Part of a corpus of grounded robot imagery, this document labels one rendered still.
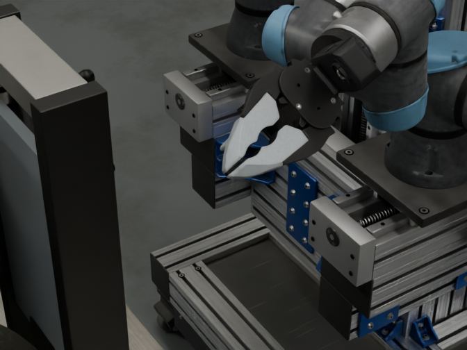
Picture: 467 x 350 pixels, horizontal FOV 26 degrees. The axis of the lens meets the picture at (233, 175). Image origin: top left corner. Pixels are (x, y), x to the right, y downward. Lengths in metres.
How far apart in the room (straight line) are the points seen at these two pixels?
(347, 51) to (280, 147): 0.11
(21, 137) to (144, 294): 1.92
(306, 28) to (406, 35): 0.17
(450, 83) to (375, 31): 0.51
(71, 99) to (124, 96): 2.76
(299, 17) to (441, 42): 0.40
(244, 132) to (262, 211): 1.16
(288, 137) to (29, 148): 0.32
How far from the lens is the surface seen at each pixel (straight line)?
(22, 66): 0.73
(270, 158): 0.96
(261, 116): 0.97
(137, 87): 3.49
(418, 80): 1.18
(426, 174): 1.65
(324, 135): 1.00
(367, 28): 1.07
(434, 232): 1.72
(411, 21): 1.11
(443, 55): 1.56
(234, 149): 0.95
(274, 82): 0.99
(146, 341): 1.26
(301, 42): 1.23
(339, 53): 0.94
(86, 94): 0.69
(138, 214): 2.91
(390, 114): 1.19
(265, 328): 2.26
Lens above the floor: 1.80
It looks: 36 degrees down
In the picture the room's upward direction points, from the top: straight up
